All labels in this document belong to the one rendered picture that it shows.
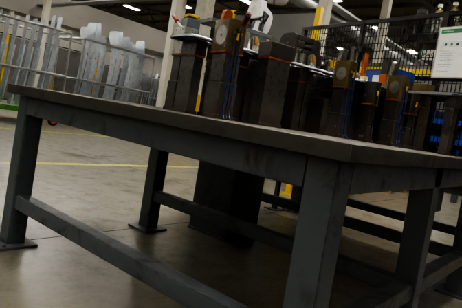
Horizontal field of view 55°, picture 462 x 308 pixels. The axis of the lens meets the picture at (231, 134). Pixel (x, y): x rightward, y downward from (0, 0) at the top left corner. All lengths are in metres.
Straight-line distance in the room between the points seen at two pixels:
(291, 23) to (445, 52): 2.42
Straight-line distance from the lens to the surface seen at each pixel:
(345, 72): 2.06
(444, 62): 2.96
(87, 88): 9.90
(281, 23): 5.14
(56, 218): 1.85
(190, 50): 1.78
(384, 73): 2.85
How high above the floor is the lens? 0.71
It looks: 2 degrees down
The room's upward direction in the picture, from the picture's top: 9 degrees clockwise
